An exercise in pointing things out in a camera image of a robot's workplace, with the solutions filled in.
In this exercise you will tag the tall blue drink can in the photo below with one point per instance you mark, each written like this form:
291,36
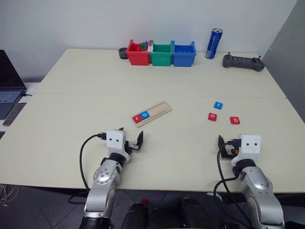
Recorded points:
213,44

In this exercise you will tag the grey partition panel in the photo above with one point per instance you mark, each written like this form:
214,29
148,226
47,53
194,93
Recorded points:
290,59

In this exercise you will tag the red plastic bin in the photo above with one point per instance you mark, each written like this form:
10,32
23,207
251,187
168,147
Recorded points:
138,58

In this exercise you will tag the slim dark remote bar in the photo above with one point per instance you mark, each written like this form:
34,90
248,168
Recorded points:
14,114

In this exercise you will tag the wooden letter tray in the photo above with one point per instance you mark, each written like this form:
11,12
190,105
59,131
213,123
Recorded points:
159,108

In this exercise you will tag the dark grey remote controller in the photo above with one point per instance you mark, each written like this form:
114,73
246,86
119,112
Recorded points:
243,62

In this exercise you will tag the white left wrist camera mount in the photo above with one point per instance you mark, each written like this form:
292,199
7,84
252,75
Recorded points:
115,140

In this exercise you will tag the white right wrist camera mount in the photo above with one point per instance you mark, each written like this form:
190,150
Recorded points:
250,144

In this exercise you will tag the blue letter tile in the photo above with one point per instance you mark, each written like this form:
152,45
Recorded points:
218,105

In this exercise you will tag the blue plastic bin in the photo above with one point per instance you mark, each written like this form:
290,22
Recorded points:
183,59

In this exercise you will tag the red letter tile b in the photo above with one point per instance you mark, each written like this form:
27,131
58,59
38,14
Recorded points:
235,120

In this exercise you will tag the green toy brick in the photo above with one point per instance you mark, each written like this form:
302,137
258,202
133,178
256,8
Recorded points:
143,46

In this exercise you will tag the green plastic bin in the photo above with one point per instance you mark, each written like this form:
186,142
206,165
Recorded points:
162,59

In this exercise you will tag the dark blue laptop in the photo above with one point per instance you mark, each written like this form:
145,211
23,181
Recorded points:
8,78

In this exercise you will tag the white toy piece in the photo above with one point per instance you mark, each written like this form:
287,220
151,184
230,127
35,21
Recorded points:
150,47

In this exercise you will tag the dark rounded shape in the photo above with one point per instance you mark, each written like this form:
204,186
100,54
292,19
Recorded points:
196,212
134,215

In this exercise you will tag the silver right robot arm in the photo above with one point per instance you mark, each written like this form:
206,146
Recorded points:
257,181

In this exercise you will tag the red floor marker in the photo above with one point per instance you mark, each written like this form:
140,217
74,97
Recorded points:
144,201

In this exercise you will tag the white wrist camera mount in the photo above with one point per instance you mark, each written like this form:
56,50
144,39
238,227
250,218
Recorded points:
250,144
115,140

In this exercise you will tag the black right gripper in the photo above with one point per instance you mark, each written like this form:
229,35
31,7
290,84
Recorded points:
226,153

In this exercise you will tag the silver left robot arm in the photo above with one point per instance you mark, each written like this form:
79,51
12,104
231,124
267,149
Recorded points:
102,176

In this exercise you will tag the red letter tile o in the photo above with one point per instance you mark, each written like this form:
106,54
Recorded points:
212,116

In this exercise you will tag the black round holder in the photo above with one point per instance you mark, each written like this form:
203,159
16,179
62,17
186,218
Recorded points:
122,53

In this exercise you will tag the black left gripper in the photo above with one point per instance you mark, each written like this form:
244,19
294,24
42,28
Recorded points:
132,146

